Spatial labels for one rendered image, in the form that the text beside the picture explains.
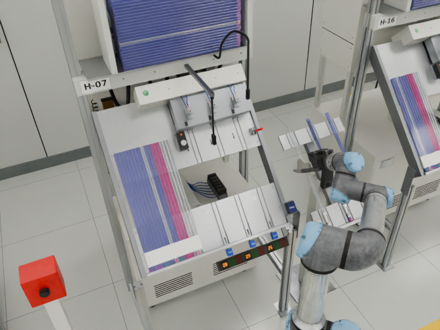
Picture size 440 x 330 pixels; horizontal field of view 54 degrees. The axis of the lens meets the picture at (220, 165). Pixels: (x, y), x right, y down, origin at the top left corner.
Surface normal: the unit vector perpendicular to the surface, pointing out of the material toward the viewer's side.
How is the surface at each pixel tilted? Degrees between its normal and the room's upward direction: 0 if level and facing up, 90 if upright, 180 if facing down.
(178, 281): 90
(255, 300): 0
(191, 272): 90
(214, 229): 45
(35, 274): 0
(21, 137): 90
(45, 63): 90
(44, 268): 0
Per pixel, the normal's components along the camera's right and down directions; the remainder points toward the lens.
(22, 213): -0.03, -0.79
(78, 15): 0.40, 0.55
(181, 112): 0.26, -0.17
